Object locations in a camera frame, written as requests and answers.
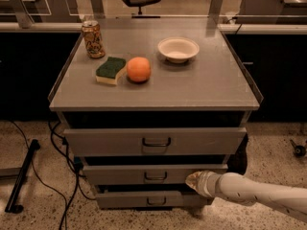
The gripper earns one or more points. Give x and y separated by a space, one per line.
204 184

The grey drawer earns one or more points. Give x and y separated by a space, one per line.
151 199
146 174
154 141

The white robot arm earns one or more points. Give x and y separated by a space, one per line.
233 187

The grey bottom drawer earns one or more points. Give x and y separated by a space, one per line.
151 199

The grey top drawer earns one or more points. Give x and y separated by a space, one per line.
154 141

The grey drawer cabinet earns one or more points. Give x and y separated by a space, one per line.
208 90

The black caster wheel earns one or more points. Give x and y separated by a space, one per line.
299 150

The orange fruit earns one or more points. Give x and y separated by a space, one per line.
139 69

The white bowl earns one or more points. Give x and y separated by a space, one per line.
178 49

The green yellow sponge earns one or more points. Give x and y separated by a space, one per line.
110 71

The patterned drink can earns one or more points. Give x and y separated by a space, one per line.
93 39

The black metal stand leg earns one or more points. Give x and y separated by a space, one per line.
11 206

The clear acrylic barrier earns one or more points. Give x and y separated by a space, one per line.
261 12

